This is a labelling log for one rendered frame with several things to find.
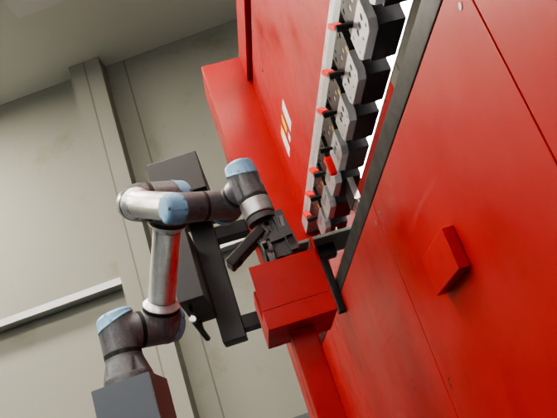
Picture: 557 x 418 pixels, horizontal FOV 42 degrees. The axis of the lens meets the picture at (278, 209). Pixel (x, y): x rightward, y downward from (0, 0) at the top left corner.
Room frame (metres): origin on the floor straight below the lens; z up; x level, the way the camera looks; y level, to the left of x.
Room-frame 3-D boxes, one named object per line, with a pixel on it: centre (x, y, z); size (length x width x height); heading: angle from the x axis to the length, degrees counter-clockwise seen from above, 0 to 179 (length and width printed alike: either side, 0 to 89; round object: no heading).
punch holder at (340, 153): (2.03, -0.26, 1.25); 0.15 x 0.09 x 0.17; 8
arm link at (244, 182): (1.63, 0.06, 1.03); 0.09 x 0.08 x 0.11; 34
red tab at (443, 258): (1.17, -0.23, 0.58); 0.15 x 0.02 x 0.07; 8
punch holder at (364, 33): (1.44, -0.35, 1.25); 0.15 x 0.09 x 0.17; 8
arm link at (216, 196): (1.70, 0.13, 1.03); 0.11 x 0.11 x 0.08; 34
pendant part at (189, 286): (3.32, 0.51, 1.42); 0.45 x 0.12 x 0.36; 3
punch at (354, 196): (2.20, -0.24, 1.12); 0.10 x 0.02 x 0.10; 8
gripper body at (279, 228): (1.63, 0.03, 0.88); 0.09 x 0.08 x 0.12; 98
